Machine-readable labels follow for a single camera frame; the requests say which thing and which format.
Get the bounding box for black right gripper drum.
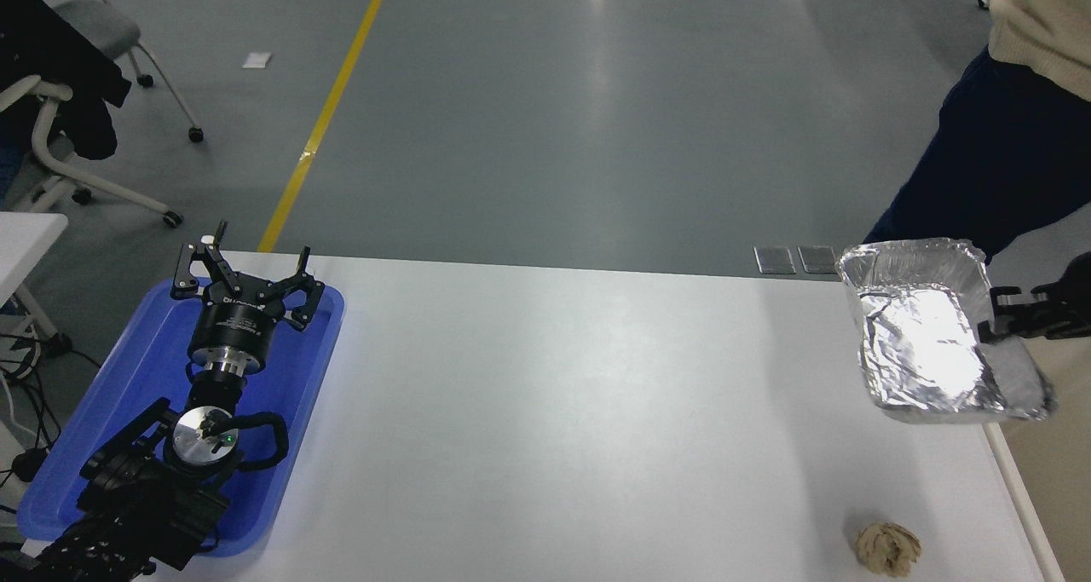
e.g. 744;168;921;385
1059;251;1091;341

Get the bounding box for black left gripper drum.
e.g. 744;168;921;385
185;296;288;370

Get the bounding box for silver foil plate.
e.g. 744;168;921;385
837;238;1058;425

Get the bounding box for silver floor outlet plate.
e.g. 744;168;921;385
753;245;798;277
798;245;843;277

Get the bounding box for blue plastic tray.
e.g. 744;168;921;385
16;277;346;559

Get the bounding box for large pale bin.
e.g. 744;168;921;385
980;296;1091;582

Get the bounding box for white side table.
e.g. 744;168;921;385
0;210;72;354

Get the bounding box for crumpled tan paper ball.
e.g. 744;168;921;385
853;521;923;578

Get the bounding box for grey office chair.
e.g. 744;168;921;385
15;0;206;143

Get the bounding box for white frame office chair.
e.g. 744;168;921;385
0;72;185;228

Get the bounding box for black floor cables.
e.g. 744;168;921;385
0;333;103;515

